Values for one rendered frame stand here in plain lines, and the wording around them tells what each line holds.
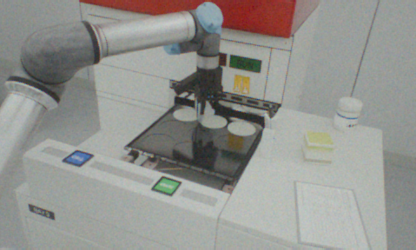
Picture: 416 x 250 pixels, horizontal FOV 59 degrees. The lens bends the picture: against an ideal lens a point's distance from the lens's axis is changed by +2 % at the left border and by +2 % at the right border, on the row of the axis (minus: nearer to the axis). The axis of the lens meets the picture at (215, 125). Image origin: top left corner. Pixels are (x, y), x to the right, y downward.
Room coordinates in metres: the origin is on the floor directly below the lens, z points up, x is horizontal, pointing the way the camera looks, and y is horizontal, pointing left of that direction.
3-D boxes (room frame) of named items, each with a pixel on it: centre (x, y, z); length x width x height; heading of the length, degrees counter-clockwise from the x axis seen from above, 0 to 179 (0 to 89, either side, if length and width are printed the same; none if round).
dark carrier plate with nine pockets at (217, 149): (1.05, 0.04, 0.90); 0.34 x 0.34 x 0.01; 71
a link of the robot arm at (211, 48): (1.13, 0.04, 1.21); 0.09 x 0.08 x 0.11; 129
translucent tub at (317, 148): (0.86, -0.29, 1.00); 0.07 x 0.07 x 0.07; 89
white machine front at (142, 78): (1.32, 0.15, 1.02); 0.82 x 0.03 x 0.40; 71
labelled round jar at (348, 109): (1.06, -0.43, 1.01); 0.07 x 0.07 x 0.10
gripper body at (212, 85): (1.14, 0.04, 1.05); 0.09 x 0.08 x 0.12; 112
